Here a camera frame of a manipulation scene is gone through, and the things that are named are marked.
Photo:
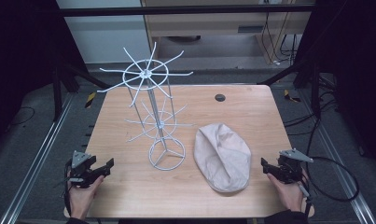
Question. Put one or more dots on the light wooden desk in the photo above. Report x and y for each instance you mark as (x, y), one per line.
(207, 25)

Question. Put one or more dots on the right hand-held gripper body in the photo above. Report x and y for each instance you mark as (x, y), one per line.
(289, 169)

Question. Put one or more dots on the person's left hand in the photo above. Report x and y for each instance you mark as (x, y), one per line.
(81, 199)

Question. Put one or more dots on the person's right hand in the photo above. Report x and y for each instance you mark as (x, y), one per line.
(288, 193)

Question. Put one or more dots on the black metal stand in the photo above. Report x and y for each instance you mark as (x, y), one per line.
(314, 90)
(56, 90)

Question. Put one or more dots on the white cabinet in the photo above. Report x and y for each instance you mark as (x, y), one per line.
(104, 34)

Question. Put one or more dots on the beige cap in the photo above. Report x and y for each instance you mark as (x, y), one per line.
(223, 155)

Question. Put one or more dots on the black round table grommet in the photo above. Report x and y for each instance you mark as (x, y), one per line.
(220, 97)

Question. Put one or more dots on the yellow black tape marker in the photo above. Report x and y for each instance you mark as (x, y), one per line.
(290, 96)
(90, 99)

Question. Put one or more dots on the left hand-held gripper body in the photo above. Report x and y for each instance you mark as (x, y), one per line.
(83, 174)

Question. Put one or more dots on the silver floor rail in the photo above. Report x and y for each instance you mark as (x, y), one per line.
(36, 161)
(341, 168)

